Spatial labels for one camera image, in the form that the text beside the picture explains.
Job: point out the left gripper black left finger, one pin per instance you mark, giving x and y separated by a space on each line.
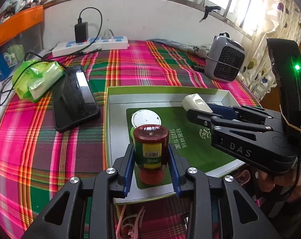
65 214

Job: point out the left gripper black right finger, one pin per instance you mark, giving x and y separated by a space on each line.
220 208

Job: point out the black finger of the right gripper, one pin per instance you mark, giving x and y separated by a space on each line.
211 120
243 112

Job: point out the white USB charger plug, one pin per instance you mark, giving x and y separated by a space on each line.
194 101

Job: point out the red medicine bottle green label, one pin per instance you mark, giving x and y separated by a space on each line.
151 153

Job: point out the person's right hand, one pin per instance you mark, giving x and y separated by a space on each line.
266 183

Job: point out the grey mini heater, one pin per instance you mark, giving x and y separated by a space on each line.
224 59

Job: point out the white knob green base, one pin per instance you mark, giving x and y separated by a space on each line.
144 117

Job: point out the pink plastic hanger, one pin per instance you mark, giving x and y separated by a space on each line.
129 225

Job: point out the pink green plaid blanket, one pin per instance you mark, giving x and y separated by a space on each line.
36 160

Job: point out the grey floral folded cloth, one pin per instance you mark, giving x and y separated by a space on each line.
201 51

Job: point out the floral white curtain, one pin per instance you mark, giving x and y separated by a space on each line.
274 19

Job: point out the black smartphone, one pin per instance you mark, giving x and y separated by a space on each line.
73 103

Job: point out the white power strip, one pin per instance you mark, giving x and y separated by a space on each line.
113 43

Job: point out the green tissue pack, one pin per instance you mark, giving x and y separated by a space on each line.
32 79

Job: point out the black power adapter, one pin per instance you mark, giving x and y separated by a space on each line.
81 31

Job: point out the orange lidded storage bin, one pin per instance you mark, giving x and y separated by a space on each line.
21 33

